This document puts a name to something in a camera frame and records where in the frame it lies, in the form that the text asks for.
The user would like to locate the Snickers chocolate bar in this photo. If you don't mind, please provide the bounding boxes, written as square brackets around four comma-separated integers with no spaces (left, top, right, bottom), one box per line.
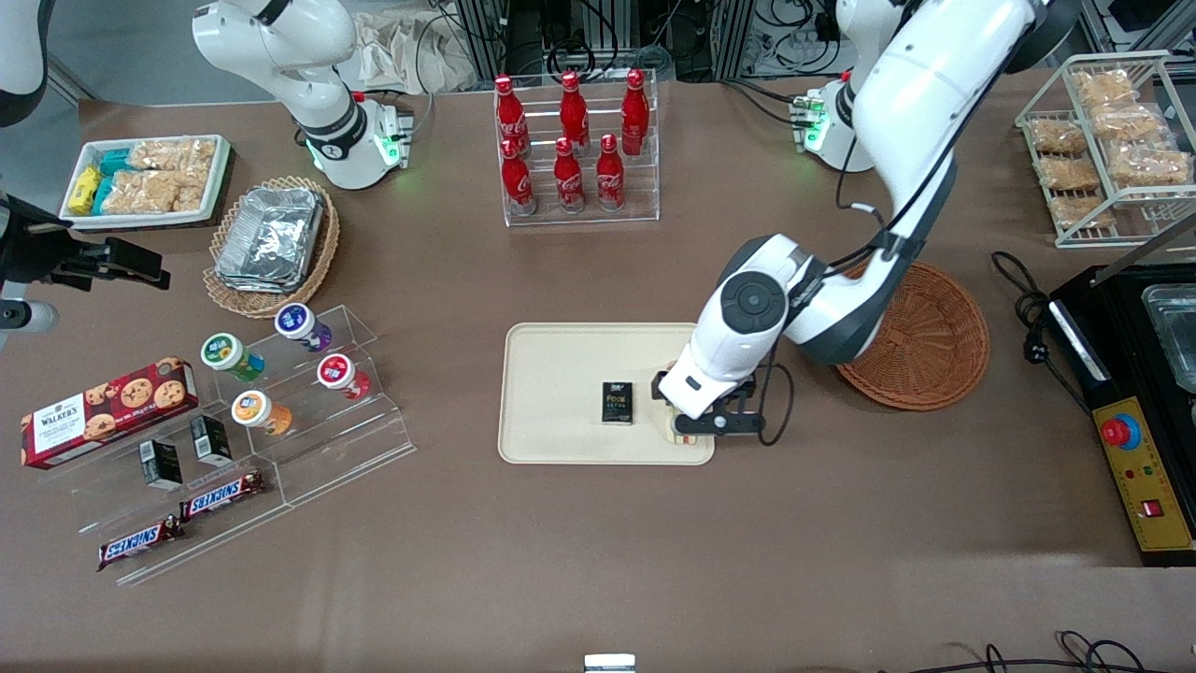
[178,469,268,523]
[97,515,186,572]

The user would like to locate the clear acrylic stepped stand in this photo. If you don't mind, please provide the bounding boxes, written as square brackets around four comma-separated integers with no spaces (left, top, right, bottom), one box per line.
[41,304,418,589]

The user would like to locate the crumpled clear plastic sheet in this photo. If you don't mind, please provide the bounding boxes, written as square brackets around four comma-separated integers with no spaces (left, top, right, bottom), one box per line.
[338,11,479,94]

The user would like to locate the grey metal bar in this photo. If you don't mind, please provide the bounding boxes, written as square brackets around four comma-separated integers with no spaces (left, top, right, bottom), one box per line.
[1089,213,1196,287]

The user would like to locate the small black carton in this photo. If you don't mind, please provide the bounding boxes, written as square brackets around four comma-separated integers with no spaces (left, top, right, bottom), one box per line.
[139,438,184,492]
[189,413,234,467]

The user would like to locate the red emergency stop button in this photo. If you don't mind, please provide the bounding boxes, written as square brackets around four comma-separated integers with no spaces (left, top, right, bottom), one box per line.
[1100,413,1144,451]

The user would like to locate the stack of foil trays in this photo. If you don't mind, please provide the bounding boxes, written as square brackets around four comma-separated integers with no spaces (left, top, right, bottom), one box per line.
[214,186,326,296]

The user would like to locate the steel pan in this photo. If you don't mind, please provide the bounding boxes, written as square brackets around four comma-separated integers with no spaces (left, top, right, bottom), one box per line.
[1141,284,1196,395]

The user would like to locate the black machine with yellow panel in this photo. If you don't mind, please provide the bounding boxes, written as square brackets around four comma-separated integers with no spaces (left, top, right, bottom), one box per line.
[1046,265,1196,568]

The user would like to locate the black power cable with plug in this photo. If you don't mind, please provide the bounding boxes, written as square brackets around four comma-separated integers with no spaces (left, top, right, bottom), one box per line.
[990,250,1096,414]

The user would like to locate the clear bag of rice crackers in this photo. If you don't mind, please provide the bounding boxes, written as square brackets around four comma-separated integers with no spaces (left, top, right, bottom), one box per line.
[101,169,208,215]
[128,137,219,175]

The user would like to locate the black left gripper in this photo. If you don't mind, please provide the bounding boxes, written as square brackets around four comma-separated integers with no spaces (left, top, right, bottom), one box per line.
[652,370,767,443]

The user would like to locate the brown wicker basket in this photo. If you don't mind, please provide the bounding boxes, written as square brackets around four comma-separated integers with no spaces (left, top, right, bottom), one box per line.
[834,261,991,412]

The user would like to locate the white rectangular snack tray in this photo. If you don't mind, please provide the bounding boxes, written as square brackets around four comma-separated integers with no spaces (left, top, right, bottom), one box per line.
[60,135,232,231]

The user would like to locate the aluminium frame with cables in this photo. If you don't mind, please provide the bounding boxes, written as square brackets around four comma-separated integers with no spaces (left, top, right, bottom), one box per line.
[447,0,847,87]

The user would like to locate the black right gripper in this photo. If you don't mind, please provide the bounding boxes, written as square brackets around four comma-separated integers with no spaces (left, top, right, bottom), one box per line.
[0,194,172,290]

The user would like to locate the beige plastic tray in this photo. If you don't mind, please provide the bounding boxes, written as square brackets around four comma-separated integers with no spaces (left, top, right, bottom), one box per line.
[498,322,716,466]

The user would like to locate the orange lid cup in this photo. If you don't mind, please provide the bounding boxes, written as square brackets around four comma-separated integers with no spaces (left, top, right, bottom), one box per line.
[231,389,293,438]

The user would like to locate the clear acrylic bottle rack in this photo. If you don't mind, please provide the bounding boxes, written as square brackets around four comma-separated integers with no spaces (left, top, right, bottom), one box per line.
[492,67,661,228]

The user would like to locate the white wire rack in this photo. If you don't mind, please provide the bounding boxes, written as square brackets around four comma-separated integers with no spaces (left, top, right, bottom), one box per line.
[1015,50,1196,250]

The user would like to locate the red Walkers cookie box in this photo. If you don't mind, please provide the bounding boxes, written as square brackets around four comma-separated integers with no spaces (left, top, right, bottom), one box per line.
[20,356,200,471]

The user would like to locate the black floor cables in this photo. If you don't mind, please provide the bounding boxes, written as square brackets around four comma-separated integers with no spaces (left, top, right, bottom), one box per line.
[878,630,1196,673]

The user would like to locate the yellow snack packet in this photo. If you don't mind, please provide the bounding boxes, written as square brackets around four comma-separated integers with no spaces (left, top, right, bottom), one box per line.
[69,165,103,215]

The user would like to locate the light woven wicker basket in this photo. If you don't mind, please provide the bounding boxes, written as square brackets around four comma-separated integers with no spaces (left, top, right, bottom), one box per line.
[203,176,341,321]

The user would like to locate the purple lid cup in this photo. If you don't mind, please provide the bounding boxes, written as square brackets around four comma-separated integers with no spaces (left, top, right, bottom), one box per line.
[274,302,334,354]

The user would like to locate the clear bag of fried snacks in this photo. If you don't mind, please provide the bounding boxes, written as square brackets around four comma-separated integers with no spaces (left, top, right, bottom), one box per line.
[1091,101,1167,143]
[1028,118,1090,157]
[1073,69,1139,109]
[1050,193,1119,232]
[1106,142,1194,189]
[1037,153,1101,193]

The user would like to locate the red lid cup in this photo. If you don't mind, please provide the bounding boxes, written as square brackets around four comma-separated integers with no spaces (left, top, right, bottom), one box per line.
[316,352,373,402]

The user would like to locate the red cola bottle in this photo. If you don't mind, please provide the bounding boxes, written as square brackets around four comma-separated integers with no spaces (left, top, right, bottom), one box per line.
[595,134,626,212]
[620,68,650,156]
[501,138,536,217]
[560,71,591,149]
[553,137,586,214]
[494,75,527,158]

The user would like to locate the green lid cup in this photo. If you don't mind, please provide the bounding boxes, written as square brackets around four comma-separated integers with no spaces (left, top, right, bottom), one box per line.
[200,332,266,383]

